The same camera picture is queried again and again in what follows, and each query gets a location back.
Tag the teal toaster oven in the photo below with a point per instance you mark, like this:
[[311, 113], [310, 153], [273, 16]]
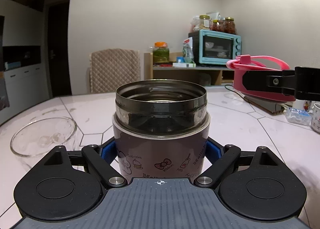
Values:
[[214, 48]]

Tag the green pickle jar orange lid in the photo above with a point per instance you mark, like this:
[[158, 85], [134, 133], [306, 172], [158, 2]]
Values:
[[160, 53]]

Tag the clear glass cup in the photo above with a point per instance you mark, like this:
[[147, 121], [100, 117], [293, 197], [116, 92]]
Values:
[[33, 141]]

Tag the quilted beige chair back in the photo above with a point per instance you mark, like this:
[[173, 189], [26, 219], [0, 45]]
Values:
[[112, 68]]

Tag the red preserve jar middle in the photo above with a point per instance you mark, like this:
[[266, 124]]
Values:
[[217, 25]]

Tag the wooden side shelf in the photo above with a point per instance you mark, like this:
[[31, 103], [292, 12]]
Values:
[[205, 76]]

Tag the white mug behind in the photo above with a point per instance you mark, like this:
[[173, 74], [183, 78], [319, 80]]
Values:
[[302, 104]]

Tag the pink patterned thermos jar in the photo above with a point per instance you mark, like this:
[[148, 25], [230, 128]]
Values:
[[161, 129]]

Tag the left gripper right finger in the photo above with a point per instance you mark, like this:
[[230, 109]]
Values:
[[255, 185]]

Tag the light jar yellow lid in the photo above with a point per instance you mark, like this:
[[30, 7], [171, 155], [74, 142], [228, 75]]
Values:
[[204, 22]]

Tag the black smartphone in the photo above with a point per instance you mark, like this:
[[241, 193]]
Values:
[[272, 108]]

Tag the white storage cabinet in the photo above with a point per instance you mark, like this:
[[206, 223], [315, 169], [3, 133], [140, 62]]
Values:
[[24, 77]]

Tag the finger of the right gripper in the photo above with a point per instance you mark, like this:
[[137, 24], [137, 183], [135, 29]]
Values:
[[300, 83]]

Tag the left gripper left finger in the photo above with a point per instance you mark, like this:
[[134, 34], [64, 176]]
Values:
[[67, 184]]

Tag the red preserve jar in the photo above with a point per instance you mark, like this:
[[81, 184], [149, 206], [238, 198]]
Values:
[[217, 25], [229, 25]]

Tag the clear plastic box blue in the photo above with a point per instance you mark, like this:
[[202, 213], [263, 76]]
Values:
[[298, 116]]

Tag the pink jar lid with strap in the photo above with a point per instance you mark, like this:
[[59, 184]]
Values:
[[243, 63]]

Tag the red preserve jar right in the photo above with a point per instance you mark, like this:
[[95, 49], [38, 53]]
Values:
[[229, 25]]

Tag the patterned white mug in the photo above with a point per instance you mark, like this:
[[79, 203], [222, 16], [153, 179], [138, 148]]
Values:
[[315, 121]]

